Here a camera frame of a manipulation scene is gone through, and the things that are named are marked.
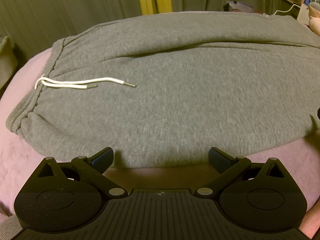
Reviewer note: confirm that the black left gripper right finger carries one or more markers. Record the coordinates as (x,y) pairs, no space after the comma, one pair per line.
(258,197)

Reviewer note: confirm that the dark bedside table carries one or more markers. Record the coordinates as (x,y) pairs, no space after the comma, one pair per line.
(288,7)

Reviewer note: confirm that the grey sweatpants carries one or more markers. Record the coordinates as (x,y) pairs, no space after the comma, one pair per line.
(162,92)

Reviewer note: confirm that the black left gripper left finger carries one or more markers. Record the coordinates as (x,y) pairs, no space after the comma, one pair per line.
(62,197)

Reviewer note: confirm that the white drawstring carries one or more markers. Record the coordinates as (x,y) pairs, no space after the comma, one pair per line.
(83,84)

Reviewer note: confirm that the pink bed blanket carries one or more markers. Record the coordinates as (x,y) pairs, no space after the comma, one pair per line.
(17,154)

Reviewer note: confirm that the grey-green curtain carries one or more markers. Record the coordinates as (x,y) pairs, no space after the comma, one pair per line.
(34,25)

